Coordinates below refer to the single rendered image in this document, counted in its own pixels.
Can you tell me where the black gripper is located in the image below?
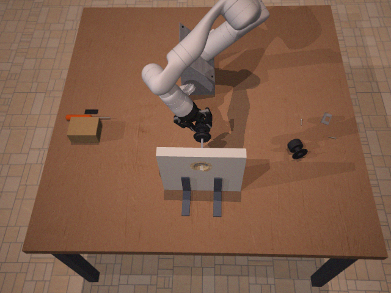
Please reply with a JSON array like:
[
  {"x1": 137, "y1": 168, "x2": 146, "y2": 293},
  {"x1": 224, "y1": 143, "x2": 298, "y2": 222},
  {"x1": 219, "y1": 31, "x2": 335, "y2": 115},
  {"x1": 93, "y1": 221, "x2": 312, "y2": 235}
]
[{"x1": 174, "y1": 102, "x2": 213, "y2": 132}]

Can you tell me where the black door knob with grey square spindle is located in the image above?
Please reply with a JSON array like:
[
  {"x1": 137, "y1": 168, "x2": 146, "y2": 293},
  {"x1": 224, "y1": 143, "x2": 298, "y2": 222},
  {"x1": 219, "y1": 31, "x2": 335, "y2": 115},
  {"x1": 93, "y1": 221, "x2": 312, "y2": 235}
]
[{"x1": 194, "y1": 121, "x2": 211, "y2": 148}]

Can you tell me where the tan cardboard box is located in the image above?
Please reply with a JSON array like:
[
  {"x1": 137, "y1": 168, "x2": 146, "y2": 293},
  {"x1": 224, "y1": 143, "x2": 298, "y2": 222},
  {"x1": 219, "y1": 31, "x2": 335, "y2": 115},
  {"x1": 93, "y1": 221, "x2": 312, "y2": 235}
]
[{"x1": 67, "y1": 117, "x2": 103, "y2": 143}]

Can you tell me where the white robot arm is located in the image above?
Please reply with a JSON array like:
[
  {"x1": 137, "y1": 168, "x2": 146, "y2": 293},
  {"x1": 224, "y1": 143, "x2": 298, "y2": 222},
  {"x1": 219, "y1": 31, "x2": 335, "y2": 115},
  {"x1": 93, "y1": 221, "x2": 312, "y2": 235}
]
[{"x1": 142, "y1": 0, "x2": 270, "y2": 117}]

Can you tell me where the grey door panel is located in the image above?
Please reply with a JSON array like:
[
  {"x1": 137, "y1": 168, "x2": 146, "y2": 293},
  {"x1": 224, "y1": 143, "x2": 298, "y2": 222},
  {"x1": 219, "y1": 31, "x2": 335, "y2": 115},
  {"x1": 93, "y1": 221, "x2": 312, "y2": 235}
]
[{"x1": 156, "y1": 147, "x2": 247, "y2": 192}]

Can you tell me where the orange-handled screwdriver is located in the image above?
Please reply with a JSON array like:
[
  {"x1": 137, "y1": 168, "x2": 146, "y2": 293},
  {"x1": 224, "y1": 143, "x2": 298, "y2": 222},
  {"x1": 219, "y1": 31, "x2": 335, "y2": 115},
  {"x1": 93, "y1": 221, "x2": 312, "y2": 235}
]
[{"x1": 65, "y1": 115, "x2": 110, "y2": 120}]

